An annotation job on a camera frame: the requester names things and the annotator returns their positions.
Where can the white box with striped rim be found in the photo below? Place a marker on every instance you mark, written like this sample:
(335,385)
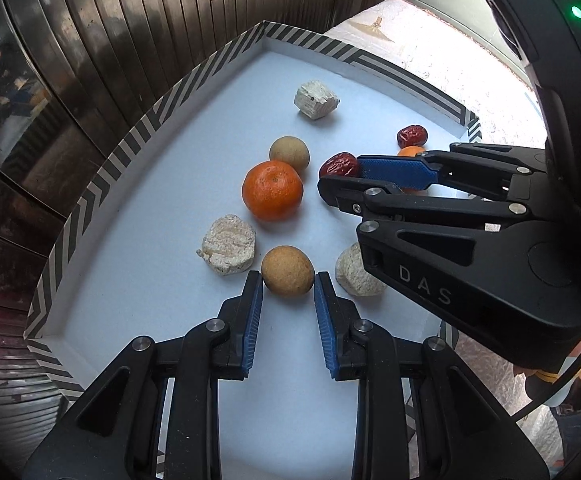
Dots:
(170,285)

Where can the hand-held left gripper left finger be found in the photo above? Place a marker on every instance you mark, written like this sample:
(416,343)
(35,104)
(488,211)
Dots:
(253,320)

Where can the ribbed brown door panel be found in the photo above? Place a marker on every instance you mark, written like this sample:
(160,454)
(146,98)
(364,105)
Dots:
(120,20)

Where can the pink quilted bed cover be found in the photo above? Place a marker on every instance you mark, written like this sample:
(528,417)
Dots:
(445,50)

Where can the tan longan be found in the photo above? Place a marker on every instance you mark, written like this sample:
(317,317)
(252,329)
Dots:
(290,152)
(288,270)

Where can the orange tangerine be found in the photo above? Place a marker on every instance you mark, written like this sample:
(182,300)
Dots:
(411,150)
(273,190)

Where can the person's blue trousers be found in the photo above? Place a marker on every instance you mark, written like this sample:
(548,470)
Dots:
(570,425)

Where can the round peeled sugarcane piece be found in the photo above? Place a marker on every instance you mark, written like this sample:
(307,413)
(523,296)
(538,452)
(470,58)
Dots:
(358,272)
(228,245)

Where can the angular peeled sugarcane piece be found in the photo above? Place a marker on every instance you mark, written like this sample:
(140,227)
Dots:
(315,100)

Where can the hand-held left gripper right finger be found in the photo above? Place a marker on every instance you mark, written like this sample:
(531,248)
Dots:
(325,330)

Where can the red date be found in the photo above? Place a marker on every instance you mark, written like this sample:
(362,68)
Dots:
(413,135)
(339,165)

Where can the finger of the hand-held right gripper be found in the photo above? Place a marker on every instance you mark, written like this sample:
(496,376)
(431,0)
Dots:
(420,207)
(395,170)

